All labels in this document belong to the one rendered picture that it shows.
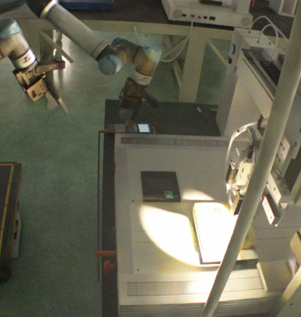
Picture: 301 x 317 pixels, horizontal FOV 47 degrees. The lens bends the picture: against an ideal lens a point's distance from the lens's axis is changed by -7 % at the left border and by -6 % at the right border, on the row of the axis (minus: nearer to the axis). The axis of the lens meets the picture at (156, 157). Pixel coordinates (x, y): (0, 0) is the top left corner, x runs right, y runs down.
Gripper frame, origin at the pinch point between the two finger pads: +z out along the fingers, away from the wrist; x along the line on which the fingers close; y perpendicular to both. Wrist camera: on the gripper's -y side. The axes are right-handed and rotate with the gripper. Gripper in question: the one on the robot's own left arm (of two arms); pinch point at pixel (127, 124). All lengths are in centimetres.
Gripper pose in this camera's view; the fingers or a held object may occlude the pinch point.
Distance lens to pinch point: 157.4
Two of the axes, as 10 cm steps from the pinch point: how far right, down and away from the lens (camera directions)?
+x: 1.7, 6.3, -7.6
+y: -9.2, -1.8, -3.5
